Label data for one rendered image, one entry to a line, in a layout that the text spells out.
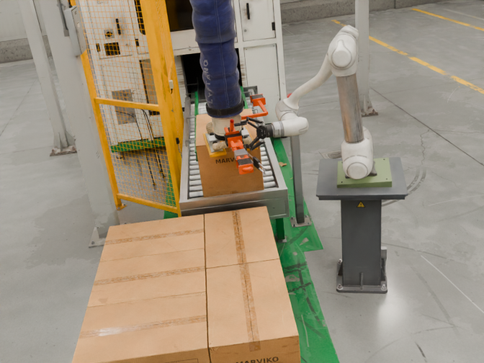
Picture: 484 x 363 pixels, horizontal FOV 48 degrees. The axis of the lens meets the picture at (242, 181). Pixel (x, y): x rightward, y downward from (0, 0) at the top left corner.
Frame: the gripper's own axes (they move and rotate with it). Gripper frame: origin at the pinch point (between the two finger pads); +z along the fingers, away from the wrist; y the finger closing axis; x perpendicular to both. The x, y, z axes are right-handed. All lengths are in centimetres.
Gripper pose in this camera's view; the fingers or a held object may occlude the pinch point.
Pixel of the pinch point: (237, 135)
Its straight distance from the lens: 312.2
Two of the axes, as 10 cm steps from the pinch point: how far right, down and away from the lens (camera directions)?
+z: -9.8, 1.7, -1.2
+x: -1.8, -4.2, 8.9
